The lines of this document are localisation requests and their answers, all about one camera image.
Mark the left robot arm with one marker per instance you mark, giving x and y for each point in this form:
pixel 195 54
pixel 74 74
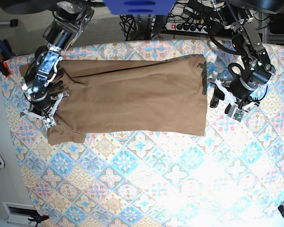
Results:
pixel 256 71

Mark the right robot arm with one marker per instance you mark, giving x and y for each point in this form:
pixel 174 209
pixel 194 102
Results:
pixel 38 83

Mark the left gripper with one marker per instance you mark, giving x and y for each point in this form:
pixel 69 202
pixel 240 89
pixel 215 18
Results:
pixel 235 93

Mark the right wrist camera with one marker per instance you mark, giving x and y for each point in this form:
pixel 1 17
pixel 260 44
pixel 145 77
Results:
pixel 49 122

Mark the patterned tablecloth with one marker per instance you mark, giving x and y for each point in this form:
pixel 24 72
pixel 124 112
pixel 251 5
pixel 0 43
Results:
pixel 233 176

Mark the white power strip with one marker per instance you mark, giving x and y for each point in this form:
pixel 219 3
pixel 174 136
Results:
pixel 193 28

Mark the red black clamp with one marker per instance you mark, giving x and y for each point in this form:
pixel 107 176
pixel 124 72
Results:
pixel 4 69

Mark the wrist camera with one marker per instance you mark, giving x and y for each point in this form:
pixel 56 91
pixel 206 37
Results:
pixel 49 122
pixel 238 115

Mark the white framed device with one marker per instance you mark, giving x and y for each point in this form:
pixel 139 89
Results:
pixel 18 214

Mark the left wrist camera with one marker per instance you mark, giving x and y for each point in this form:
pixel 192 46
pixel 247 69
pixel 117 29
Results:
pixel 238 115

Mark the black corner clamp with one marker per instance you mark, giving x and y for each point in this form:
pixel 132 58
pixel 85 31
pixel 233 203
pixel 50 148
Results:
pixel 281 210

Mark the brown t-shirt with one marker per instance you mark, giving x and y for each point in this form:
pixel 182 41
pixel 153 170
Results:
pixel 116 96

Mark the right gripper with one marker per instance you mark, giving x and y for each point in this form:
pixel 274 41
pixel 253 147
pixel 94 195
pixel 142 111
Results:
pixel 43 105

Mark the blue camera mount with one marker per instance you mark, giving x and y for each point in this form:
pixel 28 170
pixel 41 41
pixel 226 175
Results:
pixel 139 7

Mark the orange black clamp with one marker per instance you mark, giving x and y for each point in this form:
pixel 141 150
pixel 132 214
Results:
pixel 35 217

